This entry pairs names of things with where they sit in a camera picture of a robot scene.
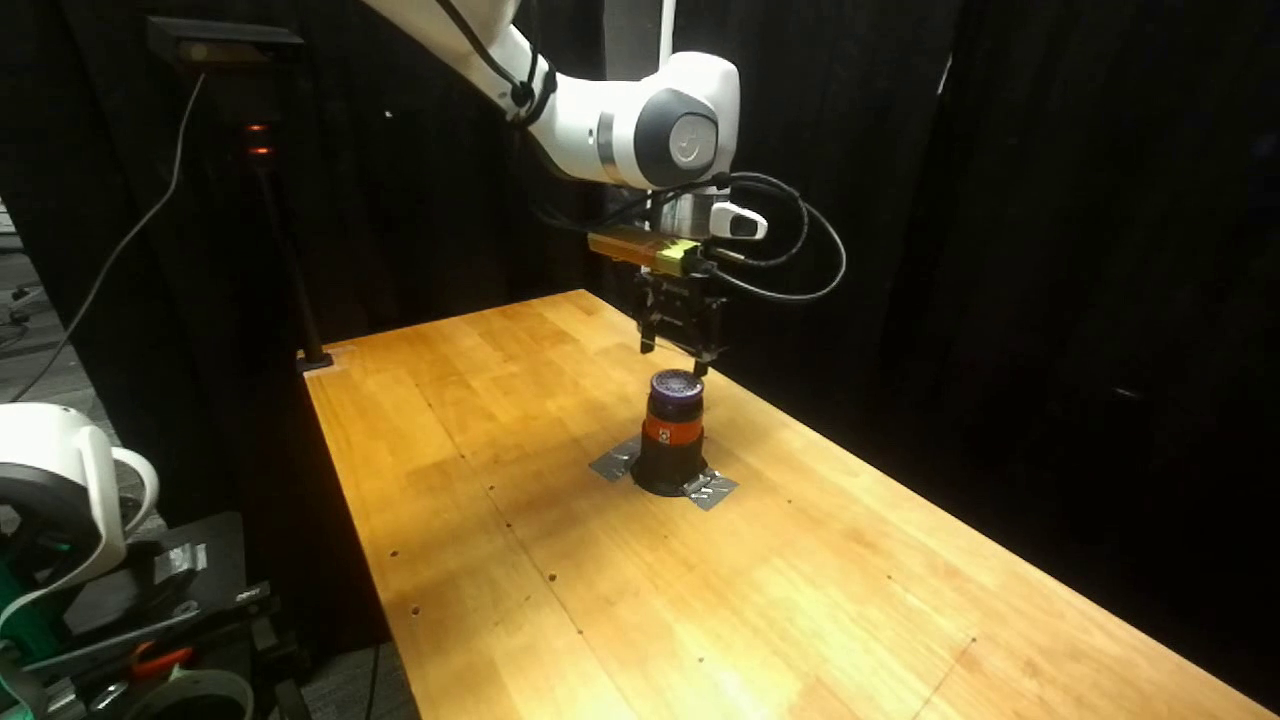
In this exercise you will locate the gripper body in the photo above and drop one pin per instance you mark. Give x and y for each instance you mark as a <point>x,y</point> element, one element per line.
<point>680,292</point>

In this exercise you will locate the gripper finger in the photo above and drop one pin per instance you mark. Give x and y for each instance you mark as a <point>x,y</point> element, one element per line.
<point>711,345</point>
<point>648,330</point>

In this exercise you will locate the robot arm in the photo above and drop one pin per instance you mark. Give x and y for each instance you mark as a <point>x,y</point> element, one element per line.
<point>600,120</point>

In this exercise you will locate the dark bottle with orange label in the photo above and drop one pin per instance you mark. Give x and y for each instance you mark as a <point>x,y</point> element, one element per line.
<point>671,450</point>

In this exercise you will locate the strip of grey tape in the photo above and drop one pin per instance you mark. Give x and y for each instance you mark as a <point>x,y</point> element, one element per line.
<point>616,459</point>
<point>711,489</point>

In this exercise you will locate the black curtain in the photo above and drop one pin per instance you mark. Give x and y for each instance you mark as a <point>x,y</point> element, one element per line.
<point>1050,250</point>

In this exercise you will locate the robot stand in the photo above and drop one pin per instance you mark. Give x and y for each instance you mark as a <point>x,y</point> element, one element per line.
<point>190,590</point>

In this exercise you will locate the roll of grey tape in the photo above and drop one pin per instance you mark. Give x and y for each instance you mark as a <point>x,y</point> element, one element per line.
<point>190,692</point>

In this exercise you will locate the camera on mount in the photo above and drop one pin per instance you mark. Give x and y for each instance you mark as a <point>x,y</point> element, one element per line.
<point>225,45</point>

